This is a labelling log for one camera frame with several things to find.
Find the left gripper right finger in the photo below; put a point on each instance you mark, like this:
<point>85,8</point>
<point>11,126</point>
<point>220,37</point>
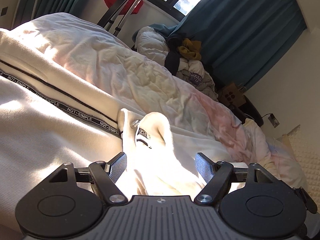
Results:
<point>249,199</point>

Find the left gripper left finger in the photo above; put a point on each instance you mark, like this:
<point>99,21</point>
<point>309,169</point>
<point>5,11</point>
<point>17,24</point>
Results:
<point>71,200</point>

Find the cream trousers with black stripe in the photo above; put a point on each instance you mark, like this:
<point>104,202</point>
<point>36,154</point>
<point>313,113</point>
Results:
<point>36,137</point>

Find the cream textured pillow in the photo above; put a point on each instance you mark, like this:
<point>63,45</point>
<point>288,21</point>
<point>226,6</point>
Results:
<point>307,157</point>

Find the white garment purple print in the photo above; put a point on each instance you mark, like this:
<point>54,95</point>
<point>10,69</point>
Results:
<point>192,72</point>

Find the black garment in pile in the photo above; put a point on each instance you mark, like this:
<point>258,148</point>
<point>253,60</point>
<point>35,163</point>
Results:
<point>172,62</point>

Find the mustard yellow garment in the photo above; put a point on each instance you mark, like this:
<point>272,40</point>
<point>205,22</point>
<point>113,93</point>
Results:
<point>190,50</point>

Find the teal curtain right of window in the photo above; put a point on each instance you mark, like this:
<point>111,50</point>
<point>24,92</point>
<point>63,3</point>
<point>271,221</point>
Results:
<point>241,40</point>

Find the teal curtain of window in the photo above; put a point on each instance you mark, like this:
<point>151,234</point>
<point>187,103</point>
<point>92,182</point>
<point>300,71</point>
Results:
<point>30,9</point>
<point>241,40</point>

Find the white quilted duvet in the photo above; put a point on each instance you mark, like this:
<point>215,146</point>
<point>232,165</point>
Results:
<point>152,45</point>

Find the teal curtain left of window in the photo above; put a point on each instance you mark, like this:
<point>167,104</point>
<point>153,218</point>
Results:
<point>30,9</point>

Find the wall power socket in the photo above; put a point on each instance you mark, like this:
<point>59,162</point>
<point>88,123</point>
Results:
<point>273,120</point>

